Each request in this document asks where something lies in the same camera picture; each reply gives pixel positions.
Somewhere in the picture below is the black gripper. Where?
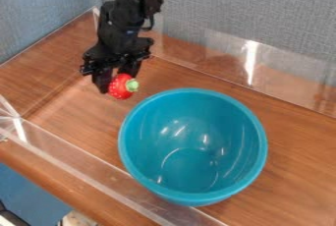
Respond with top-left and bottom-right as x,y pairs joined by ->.
80,23 -> 154,94

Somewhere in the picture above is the red toy strawberry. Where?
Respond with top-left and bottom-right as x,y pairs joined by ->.
108,74 -> 139,99

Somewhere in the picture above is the blue plastic bowl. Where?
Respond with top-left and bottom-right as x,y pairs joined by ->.
119,88 -> 268,206

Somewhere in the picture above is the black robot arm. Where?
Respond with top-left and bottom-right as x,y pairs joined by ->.
80,0 -> 163,93

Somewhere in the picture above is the clear acrylic back barrier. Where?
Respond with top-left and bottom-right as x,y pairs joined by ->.
94,7 -> 336,119

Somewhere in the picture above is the clear acrylic barrier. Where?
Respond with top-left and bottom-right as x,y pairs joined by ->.
94,7 -> 336,119
0,119 -> 228,226

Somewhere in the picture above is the clear acrylic front barrier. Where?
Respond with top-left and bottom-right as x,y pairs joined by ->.
0,119 -> 228,226

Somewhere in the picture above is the black cable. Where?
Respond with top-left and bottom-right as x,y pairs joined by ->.
140,15 -> 158,31

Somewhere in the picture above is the clear acrylic corner bracket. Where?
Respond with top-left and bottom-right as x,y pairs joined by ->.
92,7 -> 100,32

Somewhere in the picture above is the clear acrylic left bracket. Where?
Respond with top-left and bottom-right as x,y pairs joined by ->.
0,94 -> 28,142

